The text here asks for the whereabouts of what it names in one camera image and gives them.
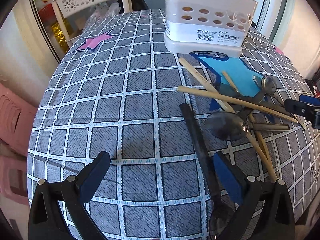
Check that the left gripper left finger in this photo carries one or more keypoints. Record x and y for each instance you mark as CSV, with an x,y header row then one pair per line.
x,y
46,220

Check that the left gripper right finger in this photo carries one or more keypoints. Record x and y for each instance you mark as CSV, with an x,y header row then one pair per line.
x,y
276,220

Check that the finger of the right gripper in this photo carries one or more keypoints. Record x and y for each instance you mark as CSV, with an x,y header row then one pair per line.
x,y
299,108
310,100

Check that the short bamboo chopstick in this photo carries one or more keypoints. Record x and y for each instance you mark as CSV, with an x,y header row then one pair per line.
x,y
234,86

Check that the small blue-grey spoon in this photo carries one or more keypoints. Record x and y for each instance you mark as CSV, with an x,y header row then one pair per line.
x,y
268,85

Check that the long diagonal bamboo chopstick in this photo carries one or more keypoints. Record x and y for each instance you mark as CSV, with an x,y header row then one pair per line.
x,y
228,99

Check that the large dark transparent spoon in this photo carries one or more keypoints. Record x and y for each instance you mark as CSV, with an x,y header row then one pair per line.
x,y
227,125

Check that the pink plastic stool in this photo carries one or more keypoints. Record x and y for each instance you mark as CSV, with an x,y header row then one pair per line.
x,y
17,117

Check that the white plastic utensil holder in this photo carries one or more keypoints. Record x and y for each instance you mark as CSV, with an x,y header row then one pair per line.
x,y
207,26

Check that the grey checkered star tablecloth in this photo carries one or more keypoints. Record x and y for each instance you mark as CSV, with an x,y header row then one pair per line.
x,y
116,91

